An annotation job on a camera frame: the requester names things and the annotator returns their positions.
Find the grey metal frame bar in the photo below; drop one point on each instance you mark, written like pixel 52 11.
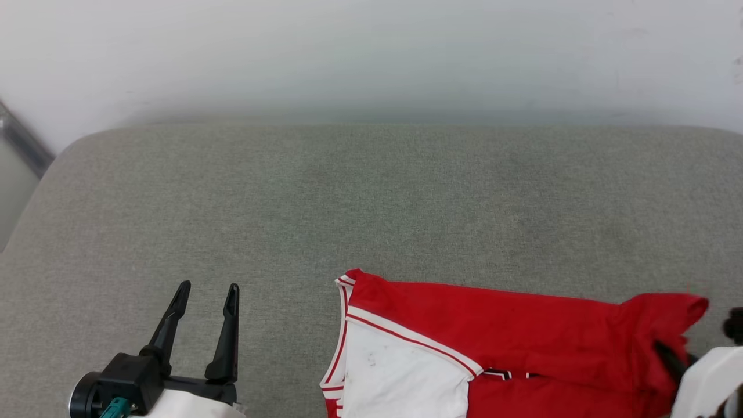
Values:
pixel 23 142

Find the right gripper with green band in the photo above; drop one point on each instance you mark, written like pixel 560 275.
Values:
pixel 708 383

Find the grey fabric sofa seat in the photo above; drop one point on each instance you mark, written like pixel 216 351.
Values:
pixel 348 203

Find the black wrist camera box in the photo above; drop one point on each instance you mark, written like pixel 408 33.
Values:
pixel 127 377
pixel 735 325

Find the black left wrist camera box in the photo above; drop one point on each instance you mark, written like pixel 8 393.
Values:
pixel 127 377

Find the red and white sports jersey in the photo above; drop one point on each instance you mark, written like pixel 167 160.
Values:
pixel 522 331

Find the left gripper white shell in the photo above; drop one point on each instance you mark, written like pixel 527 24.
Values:
pixel 191 403

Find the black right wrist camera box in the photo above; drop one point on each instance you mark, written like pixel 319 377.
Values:
pixel 735 325

